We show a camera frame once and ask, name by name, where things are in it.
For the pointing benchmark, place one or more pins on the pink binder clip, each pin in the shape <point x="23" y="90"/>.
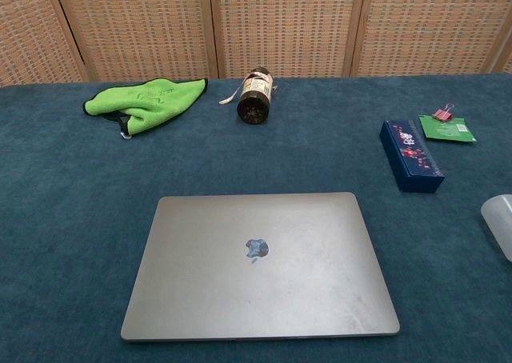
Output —
<point x="441" y="115"/>

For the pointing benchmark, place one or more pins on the blue rectangular box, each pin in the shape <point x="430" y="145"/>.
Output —
<point x="412" y="159"/>

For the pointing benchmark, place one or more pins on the green foil packet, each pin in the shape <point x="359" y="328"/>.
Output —
<point x="446" y="130"/>

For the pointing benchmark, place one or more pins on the woven rattan folding screen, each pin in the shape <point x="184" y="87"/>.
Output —
<point x="288" y="23"/>

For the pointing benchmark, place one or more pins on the green microfiber cloth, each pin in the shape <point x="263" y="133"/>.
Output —
<point x="152" y="99"/>

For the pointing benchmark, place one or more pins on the silver laptop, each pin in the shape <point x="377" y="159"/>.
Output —
<point x="260" y="291"/>

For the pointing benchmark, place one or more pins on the dark brown glass bottle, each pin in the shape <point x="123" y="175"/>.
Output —
<point x="254" y="95"/>

